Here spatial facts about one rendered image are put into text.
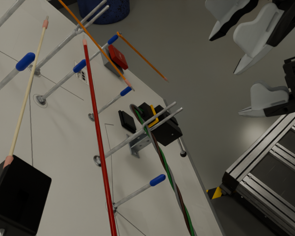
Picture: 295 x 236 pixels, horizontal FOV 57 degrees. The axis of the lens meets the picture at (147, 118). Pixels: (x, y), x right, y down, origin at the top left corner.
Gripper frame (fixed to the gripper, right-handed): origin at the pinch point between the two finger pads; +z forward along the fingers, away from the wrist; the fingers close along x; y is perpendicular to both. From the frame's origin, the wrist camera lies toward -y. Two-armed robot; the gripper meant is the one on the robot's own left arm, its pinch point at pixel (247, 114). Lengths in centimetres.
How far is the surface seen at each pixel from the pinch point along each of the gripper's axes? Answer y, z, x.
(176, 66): 14, 79, -170
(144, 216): -4.9, 13.7, 23.1
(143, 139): 4.0, 15.1, 13.2
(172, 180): 1.7, 4.4, 26.9
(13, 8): 26.7, 13.8, 29.1
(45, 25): 22.2, 8.1, 31.5
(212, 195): -64, 53, -86
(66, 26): 30.3, 27.4, 5.1
